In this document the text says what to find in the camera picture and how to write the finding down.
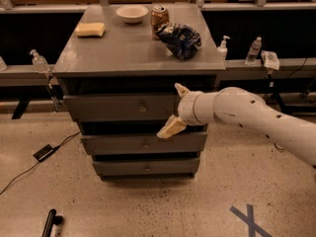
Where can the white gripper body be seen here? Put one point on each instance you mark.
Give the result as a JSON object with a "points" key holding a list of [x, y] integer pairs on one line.
{"points": [[186, 109]]}

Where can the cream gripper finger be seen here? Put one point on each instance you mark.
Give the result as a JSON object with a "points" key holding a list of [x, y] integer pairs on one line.
{"points": [[182, 90], [173, 125]]}

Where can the grey top drawer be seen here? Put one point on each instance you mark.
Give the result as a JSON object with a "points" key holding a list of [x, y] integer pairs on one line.
{"points": [[119, 107]]}

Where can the grey drawer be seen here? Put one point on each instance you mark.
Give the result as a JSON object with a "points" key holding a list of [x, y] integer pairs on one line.
{"points": [[119, 107], [142, 143], [154, 167]]}

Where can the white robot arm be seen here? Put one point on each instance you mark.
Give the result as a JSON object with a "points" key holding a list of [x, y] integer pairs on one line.
{"points": [[236, 106]]}

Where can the grey middle drawer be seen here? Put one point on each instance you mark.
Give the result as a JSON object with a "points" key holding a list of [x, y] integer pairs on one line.
{"points": [[142, 143]]}

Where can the grey bottom drawer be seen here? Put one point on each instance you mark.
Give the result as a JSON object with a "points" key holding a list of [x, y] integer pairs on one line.
{"points": [[154, 167]]}

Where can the grey drawer cabinet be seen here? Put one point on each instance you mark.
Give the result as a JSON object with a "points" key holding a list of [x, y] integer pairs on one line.
{"points": [[127, 60]]}

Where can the blue chip bag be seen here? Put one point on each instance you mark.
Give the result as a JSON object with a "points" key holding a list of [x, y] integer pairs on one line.
{"points": [[182, 40]]}

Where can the right sanitizer pump bottle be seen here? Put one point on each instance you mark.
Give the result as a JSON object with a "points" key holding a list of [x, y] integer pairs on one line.
{"points": [[222, 49]]}

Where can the sanitizer pump bottle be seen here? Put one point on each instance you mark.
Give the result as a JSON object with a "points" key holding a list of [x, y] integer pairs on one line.
{"points": [[222, 49], [39, 62]]}

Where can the clear water bottle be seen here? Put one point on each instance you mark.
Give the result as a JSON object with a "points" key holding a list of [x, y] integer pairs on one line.
{"points": [[253, 50]]}

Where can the brown soda can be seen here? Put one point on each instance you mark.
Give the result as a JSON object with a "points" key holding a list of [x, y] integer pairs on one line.
{"points": [[159, 17]]}

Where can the white crumpled wipe packet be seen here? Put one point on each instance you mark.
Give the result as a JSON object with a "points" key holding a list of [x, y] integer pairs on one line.
{"points": [[270, 59]]}

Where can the white ceramic bowl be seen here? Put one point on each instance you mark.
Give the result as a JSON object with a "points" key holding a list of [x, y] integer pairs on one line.
{"points": [[132, 14]]}

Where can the yellow sponge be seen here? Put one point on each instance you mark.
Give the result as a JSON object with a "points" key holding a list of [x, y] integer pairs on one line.
{"points": [[90, 29]]}

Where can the black power adapter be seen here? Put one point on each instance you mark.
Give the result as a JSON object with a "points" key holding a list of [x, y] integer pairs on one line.
{"points": [[44, 153]]}

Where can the left sanitizer pump bottle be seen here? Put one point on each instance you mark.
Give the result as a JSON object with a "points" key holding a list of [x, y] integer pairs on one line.
{"points": [[39, 62]]}

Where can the black handle object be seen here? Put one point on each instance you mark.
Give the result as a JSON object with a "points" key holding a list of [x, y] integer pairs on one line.
{"points": [[52, 219]]}

